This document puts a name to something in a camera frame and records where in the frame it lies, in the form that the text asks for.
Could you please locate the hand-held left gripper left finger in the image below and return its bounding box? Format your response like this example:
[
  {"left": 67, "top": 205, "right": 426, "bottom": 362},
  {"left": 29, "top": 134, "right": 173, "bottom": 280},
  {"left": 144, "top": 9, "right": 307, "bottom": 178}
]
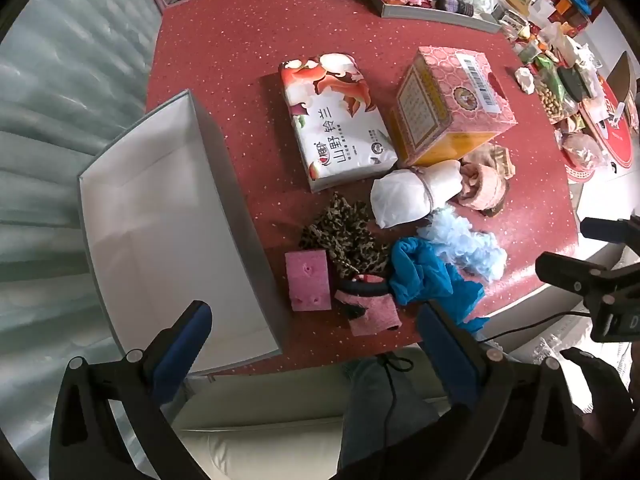
[{"left": 49, "top": 300, "right": 231, "bottom": 480}]

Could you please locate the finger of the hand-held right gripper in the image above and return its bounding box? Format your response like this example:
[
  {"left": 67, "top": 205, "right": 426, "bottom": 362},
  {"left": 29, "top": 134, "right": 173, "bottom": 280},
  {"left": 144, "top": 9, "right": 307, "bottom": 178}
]
[
  {"left": 581, "top": 216, "right": 640, "bottom": 250},
  {"left": 536, "top": 252, "right": 640, "bottom": 306}
]

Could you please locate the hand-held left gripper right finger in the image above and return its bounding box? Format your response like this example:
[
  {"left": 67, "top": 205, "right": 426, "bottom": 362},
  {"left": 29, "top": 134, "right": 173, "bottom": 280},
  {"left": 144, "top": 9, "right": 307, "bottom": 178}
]
[{"left": 416, "top": 300, "right": 596, "bottom": 480}]

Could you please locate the bright blue cloth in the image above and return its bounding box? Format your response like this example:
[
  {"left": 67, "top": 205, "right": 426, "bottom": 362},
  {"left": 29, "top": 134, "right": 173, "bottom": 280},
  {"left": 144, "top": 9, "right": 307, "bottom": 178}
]
[{"left": 425, "top": 265, "right": 491, "bottom": 333}]

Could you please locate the pink sock with black cuff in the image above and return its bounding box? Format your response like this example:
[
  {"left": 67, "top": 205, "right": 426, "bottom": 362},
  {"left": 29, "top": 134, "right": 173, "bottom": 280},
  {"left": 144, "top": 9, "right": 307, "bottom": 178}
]
[{"left": 332, "top": 274, "right": 402, "bottom": 337}]

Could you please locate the light blue fluffy scrunchie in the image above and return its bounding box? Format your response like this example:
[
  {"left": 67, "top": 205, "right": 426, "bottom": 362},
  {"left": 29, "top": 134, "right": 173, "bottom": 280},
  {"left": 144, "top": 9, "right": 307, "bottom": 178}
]
[{"left": 416, "top": 207, "right": 508, "bottom": 282}]

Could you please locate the leopard print scarf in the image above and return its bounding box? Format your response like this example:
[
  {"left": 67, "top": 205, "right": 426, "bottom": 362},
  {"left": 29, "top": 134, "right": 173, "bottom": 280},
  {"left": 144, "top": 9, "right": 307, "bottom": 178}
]
[{"left": 298, "top": 192, "right": 391, "bottom": 281}]

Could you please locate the grey storage box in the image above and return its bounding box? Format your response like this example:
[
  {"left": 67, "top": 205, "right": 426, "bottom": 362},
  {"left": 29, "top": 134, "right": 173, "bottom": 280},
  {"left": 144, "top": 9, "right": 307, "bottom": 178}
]
[{"left": 76, "top": 89, "right": 285, "bottom": 376}]

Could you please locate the white pouch with pink cord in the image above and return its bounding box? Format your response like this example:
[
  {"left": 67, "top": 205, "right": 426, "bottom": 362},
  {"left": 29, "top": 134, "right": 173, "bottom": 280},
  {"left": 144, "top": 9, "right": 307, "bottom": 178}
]
[{"left": 370, "top": 159, "right": 463, "bottom": 230}]

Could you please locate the person's right hand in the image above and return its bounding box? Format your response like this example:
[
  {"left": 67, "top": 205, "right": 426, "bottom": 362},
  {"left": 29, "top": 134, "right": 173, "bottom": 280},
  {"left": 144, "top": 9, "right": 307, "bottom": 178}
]
[{"left": 560, "top": 347, "right": 633, "bottom": 421}]

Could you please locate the clear plastic bag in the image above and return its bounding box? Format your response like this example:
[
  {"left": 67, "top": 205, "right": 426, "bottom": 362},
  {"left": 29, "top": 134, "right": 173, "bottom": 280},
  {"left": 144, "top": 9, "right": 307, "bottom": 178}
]
[{"left": 560, "top": 130, "right": 608, "bottom": 171}]

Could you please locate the white sofa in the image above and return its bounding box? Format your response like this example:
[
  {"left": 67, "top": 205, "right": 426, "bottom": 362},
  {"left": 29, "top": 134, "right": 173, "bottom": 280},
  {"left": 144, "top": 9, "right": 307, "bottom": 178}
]
[{"left": 170, "top": 347, "right": 451, "bottom": 480}]

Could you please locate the person's leg in jeans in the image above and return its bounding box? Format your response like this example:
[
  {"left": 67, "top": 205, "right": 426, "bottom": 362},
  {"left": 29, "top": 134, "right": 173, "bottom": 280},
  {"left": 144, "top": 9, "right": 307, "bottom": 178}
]
[{"left": 336, "top": 355, "right": 441, "bottom": 480}]

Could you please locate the red round mat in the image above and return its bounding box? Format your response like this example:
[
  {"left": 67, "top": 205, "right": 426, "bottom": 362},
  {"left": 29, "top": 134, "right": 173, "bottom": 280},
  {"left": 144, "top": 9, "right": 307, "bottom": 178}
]
[{"left": 560, "top": 72, "right": 640, "bottom": 183}]

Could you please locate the pink sponge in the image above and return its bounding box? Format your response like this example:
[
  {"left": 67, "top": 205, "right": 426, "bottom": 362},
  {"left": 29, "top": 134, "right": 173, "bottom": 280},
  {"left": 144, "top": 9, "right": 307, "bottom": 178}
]
[{"left": 284, "top": 249, "right": 333, "bottom": 312}]

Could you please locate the pile of assorted goods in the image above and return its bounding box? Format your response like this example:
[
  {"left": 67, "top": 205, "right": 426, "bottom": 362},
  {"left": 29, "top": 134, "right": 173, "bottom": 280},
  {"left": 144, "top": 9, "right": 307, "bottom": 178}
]
[{"left": 500, "top": 0, "right": 616, "bottom": 126}]

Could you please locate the pink and yellow cardboard box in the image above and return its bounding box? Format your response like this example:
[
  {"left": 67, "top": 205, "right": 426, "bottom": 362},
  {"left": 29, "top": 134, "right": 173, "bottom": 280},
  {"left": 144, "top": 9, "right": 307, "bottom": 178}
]
[{"left": 389, "top": 46, "right": 517, "bottom": 167}]

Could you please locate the floral tissue pack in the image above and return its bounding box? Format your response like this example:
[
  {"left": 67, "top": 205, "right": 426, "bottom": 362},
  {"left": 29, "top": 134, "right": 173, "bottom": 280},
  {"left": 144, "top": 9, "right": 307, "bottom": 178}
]
[{"left": 279, "top": 52, "right": 399, "bottom": 193}]

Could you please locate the dark knitted cloth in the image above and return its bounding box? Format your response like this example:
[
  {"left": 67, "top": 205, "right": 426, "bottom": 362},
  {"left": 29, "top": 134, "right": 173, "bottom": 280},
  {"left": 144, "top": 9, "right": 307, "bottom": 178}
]
[{"left": 436, "top": 0, "right": 476, "bottom": 17}]

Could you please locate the grey tray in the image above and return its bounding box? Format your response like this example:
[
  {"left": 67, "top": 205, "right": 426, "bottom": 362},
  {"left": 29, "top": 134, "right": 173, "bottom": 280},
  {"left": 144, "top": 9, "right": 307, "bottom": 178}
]
[{"left": 367, "top": 0, "right": 503, "bottom": 35}]

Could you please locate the pale green curtain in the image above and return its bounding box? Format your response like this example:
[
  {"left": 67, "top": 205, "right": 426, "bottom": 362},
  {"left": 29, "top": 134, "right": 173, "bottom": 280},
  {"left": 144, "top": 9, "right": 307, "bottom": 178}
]
[{"left": 0, "top": 0, "right": 166, "bottom": 461}]

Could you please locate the black cable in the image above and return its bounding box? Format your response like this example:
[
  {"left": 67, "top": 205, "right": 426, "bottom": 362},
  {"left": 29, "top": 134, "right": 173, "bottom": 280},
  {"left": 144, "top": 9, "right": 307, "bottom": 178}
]
[
  {"left": 375, "top": 352, "right": 416, "bottom": 480},
  {"left": 475, "top": 310, "right": 593, "bottom": 343}
]

